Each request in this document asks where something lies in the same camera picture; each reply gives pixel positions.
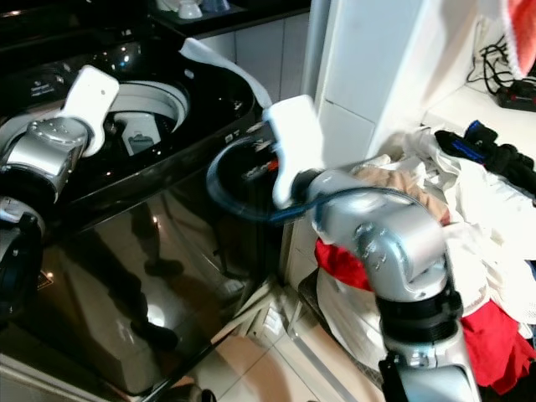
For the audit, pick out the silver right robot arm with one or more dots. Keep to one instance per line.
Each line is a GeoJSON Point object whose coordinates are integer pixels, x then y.
{"type": "Point", "coordinates": [402, 243]}

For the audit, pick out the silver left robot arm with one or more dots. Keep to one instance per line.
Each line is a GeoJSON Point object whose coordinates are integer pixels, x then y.
{"type": "Point", "coordinates": [42, 155]}

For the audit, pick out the black top-loading washing machine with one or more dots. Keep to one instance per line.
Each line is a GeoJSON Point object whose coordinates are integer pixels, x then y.
{"type": "Point", "coordinates": [176, 251]}

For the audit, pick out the beige garment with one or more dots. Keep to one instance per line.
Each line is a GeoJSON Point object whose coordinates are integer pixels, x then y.
{"type": "Point", "coordinates": [394, 180]}

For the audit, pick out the white cup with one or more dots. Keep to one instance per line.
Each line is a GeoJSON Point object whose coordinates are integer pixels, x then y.
{"type": "Point", "coordinates": [188, 9]}

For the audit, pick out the dark stone counter ledge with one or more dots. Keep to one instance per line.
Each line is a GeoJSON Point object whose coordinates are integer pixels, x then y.
{"type": "Point", "coordinates": [260, 18]}

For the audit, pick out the blue cup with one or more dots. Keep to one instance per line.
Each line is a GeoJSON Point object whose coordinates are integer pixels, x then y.
{"type": "Point", "coordinates": [215, 5]}

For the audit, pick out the white laundry bag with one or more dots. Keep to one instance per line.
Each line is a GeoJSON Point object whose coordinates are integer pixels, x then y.
{"type": "Point", "coordinates": [347, 318]}

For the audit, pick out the black and blue item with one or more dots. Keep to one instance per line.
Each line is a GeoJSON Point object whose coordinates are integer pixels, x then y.
{"type": "Point", "coordinates": [490, 155]}

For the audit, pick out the white crumpled garment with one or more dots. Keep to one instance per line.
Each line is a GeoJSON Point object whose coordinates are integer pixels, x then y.
{"type": "Point", "coordinates": [494, 218]}

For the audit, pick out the black power strip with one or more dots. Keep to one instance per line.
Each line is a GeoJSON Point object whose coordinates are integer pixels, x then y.
{"type": "Point", "coordinates": [519, 94]}

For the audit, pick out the pink red hanging cloth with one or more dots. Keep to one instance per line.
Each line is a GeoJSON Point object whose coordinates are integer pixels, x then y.
{"type": "Point", "coordinates": [521, 33]}

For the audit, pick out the red garment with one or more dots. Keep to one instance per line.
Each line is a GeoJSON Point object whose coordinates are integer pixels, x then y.
{"type": "Point", "coordinates": [498, 347]}

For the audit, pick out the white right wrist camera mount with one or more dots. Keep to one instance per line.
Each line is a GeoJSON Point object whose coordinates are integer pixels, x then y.
{"type": "Point", "coordinates": [295, 151]}

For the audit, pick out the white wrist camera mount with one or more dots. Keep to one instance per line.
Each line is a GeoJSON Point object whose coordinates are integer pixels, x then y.
{"type": "Point", "coordinates": [295, 151]}
{"type": "Point", "coordinates": [92, 96]}

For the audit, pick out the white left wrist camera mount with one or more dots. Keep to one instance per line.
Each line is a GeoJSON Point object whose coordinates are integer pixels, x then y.
{"type": "Point", "coordinates": [92, 96]}

